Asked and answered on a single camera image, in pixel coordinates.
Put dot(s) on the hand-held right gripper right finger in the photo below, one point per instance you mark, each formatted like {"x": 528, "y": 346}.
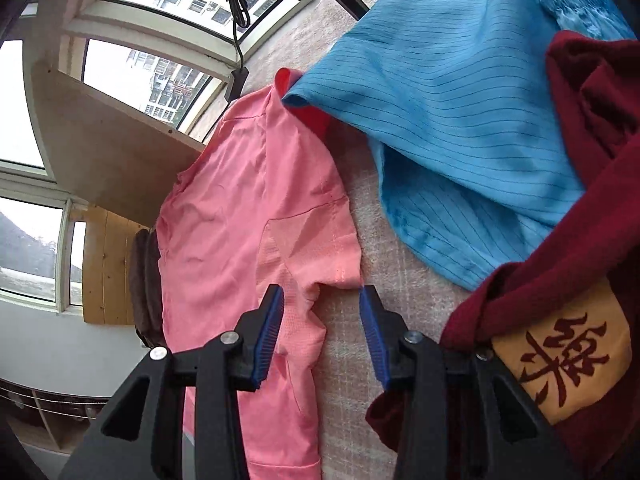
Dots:
{"x": 375, "y": 340}

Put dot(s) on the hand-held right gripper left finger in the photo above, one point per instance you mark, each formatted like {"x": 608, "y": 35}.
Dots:
{"x": 270, "y": 335}

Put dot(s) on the pink t-shirt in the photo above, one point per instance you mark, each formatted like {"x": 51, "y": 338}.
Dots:
{"x": 240, "y": 200}

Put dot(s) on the beige plaid blanket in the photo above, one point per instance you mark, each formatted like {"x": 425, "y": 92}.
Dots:
{"x": 345, "y": 360}

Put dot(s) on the dark brown folded garment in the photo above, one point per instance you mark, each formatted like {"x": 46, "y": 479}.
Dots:
{"x": 145, "y": 285}

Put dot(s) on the pine wood board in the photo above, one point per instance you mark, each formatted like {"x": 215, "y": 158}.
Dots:
{"x": 107, "y": 270}

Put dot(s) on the open shelf cabinet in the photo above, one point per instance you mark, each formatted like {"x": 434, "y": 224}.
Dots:
{"x": 55, "y": 425}

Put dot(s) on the grey particle board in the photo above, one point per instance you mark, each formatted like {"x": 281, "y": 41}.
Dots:
{"x": 115, "y": 150}

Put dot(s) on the blue striped garment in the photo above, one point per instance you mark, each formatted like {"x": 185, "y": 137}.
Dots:
{"x": 450, "y": 110}

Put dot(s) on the apartment buildings outside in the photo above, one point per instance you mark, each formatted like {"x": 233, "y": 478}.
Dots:
{"x": 170, "y": 90}

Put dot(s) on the dark red garment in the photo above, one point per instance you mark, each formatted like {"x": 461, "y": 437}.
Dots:
{"x": 590, "y": 160}

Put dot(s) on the white framed window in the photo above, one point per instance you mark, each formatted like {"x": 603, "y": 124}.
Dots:
{"x": 125, "y": 75}

